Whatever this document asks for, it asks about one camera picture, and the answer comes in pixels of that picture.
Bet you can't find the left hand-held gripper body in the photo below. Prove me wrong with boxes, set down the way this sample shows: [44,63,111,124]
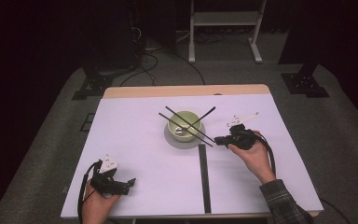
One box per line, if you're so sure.
[89,153,129,196]

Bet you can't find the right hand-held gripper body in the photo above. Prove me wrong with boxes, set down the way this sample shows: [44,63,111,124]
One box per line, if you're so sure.
[226,111,260,151]

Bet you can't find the pale green bowl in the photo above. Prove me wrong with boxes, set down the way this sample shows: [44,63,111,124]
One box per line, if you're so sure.
[167,110,203,144]

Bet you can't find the person's right hand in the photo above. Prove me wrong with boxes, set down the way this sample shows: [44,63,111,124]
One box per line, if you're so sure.
[227,130,276,185]

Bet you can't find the person's left hand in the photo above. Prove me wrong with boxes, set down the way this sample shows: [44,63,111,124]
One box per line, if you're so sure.
[82,179,121,224]

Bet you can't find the white table mat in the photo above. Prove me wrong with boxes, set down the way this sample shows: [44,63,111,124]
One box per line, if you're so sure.
[60,93,324,218]

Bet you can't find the grey round coaster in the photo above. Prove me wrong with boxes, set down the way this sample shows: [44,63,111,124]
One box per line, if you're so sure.
[163,122,206,150]

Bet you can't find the dark floor hatch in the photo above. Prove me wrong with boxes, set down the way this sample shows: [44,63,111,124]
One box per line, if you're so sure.
[79,112,96,133]

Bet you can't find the black stand base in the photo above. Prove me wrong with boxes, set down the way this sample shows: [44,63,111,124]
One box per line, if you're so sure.
[281,61,331,99]
[71,65,116,101]

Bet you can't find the dark equipment cabinet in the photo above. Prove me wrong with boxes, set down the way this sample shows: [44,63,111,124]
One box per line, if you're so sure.
[80,0,145,72]

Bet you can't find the metal spoon with black handle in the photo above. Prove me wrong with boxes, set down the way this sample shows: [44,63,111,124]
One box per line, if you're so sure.
[173,105,217,137]

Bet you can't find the left hand-held gripper black cable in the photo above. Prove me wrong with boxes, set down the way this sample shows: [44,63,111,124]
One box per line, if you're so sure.
[76,161,103,224]

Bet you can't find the hand-held gripper black cable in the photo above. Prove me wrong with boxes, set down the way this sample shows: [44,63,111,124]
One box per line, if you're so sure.
[76,161,103,224]
[251,130,352,224]

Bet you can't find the right hand-held gripper black cable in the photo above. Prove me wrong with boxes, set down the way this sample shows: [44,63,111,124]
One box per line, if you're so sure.
[251,130,352,224]

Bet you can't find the black floor cables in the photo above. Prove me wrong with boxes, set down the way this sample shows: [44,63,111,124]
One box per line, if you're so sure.
[118,29,207,87]

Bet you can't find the white metal stand frame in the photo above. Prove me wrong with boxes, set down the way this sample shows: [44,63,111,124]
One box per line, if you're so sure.
[187,0,268,65]

